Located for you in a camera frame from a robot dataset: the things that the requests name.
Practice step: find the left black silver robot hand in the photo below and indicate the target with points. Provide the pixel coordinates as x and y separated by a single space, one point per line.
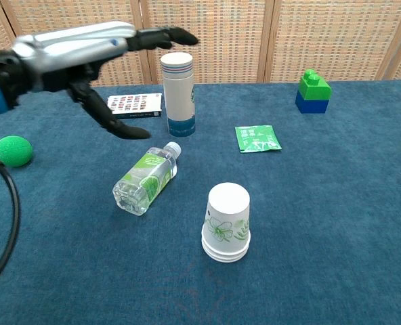
72 47

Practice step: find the white paper cup green flower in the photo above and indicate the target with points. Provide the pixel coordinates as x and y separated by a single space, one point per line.
226 253
227 216

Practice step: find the white book with picture grid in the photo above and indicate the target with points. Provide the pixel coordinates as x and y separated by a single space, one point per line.
136 103

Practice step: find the white tumbler with blue base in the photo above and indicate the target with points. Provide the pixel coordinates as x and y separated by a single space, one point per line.
178 94

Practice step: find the green foam ball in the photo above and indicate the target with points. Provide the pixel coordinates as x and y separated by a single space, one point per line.
13 151

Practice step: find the clear water bottle green label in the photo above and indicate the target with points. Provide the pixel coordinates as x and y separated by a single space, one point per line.
146 177

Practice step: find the green tea sachet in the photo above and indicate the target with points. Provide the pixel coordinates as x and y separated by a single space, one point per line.
257 139

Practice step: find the blue toy brick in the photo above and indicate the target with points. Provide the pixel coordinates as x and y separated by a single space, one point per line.
310 105

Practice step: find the green toy brick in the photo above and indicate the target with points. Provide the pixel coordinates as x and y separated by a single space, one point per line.
315 88

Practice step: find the white paper cup blue flower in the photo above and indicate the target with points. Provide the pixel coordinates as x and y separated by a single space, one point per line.
226 260

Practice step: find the blue velvet tablecloth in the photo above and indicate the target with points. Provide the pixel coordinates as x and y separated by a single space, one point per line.
305 220

